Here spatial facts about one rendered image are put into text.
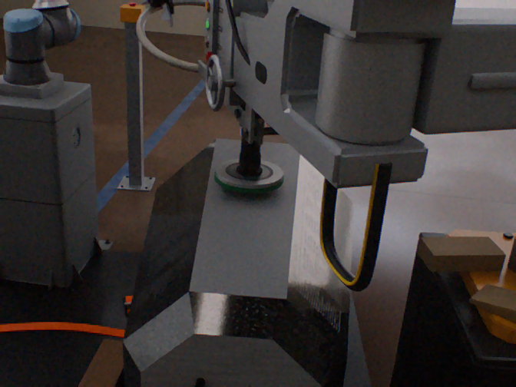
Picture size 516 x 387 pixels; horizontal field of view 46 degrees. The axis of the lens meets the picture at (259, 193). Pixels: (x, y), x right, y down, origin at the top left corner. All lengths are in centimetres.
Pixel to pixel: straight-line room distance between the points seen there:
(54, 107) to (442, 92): 174
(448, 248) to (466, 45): 67
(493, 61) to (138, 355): 100
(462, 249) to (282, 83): 68
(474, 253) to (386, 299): 131
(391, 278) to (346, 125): 204
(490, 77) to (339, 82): 29
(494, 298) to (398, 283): 153
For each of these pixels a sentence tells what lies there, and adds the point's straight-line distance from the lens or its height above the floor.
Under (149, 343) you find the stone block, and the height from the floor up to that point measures 68.
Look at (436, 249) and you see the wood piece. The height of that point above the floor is 83.
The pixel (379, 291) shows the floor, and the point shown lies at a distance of 302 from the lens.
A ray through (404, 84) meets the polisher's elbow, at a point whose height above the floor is 134.
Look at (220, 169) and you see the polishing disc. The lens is 194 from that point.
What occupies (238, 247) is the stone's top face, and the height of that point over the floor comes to 80.
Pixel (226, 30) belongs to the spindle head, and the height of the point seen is 131.
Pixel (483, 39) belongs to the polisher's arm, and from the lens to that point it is 123.
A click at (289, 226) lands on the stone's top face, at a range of 174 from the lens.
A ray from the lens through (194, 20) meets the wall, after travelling 865.
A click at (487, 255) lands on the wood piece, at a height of 83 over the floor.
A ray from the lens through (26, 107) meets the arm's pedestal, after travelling 263.
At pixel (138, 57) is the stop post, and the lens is 363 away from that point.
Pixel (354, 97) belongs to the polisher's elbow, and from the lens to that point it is 114.
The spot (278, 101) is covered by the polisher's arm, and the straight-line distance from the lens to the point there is 139.
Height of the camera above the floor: 161
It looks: 25 degrees down
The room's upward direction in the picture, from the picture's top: 4 degrees clockwise
